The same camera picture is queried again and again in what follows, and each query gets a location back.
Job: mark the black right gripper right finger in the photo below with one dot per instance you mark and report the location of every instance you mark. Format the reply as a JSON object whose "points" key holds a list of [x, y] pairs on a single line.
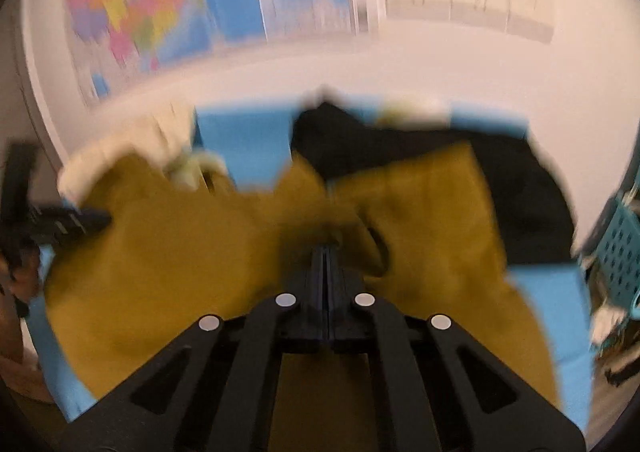
{"points": [[435, 387]]}

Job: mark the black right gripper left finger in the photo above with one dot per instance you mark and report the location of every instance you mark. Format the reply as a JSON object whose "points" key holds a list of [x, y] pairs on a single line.
{"points": [[213, 387]]}

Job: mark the mustard yellow garment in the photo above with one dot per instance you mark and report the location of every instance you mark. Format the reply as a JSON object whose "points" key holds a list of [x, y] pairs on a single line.
{"points": [[170, 257]]}

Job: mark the person's left hand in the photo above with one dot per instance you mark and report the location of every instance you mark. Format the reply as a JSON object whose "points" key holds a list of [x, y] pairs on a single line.
{"points": [[22, 284]]}

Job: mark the cream white fabric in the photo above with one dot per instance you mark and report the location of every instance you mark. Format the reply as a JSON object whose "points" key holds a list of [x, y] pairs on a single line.
{"points": [[165, 139]]}

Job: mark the black garment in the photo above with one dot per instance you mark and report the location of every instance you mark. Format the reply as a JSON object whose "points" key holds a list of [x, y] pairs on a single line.
{"points": [[462, 184]]}

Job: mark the teal plastic basket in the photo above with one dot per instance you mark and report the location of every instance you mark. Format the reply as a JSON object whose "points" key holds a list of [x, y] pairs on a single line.
{"points": [[614, 250]]}

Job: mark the blue bed sheet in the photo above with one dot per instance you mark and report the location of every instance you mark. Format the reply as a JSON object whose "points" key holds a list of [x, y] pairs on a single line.
{"points": [[252, 138]]}

